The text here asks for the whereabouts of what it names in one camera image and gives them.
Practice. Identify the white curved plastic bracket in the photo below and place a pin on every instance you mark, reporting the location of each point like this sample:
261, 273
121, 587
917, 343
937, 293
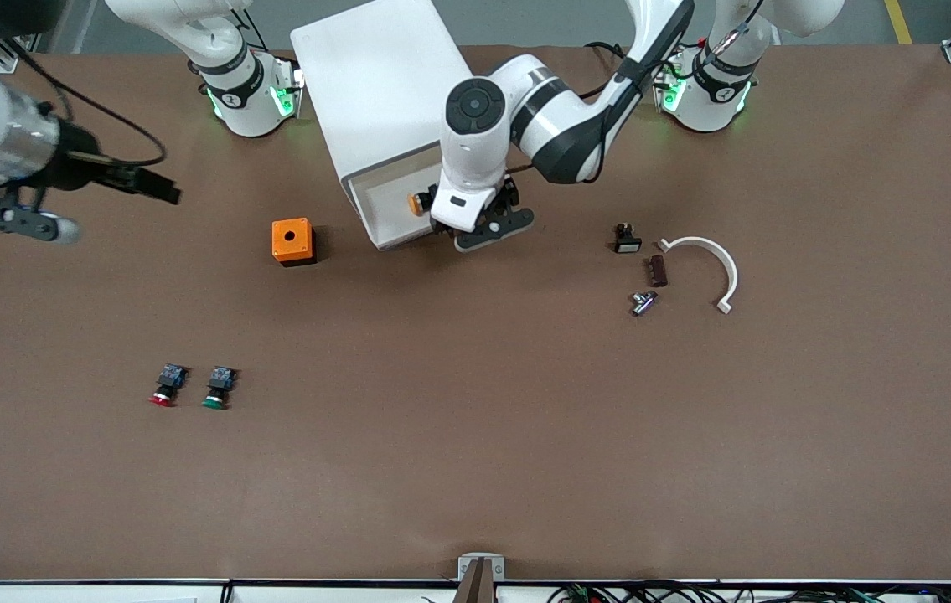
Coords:
722, 264

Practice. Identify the white plastic drawer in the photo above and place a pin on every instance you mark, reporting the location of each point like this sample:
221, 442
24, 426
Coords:
387, 205

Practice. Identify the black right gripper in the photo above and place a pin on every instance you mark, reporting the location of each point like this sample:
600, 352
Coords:
75, 165

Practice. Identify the black switch with white face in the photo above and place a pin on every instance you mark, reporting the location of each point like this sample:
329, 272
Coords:
627, 243

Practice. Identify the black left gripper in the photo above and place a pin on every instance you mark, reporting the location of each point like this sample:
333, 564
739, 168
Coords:
509, 196

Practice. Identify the silver key switch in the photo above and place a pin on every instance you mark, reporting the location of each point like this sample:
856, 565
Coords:
643, 304

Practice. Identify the white drawer cabinet shell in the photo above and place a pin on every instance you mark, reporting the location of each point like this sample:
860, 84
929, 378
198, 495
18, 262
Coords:
374, 75

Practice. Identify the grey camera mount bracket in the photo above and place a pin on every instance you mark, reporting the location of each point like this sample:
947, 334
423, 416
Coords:
481, 578

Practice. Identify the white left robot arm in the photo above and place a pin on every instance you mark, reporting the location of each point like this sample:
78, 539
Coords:
475, 109

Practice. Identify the red push button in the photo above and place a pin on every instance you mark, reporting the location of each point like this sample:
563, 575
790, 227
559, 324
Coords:
169, 381

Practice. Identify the yellow push button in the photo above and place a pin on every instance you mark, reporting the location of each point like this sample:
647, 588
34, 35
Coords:
419, 203

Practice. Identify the brown terminal block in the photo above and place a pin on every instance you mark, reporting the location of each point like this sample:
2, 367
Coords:
658, 271

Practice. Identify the green push button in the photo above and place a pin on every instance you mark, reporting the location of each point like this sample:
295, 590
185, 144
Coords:
221, 383

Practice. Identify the orange button enclosure box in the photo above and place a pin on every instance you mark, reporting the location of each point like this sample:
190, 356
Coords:
291, 249

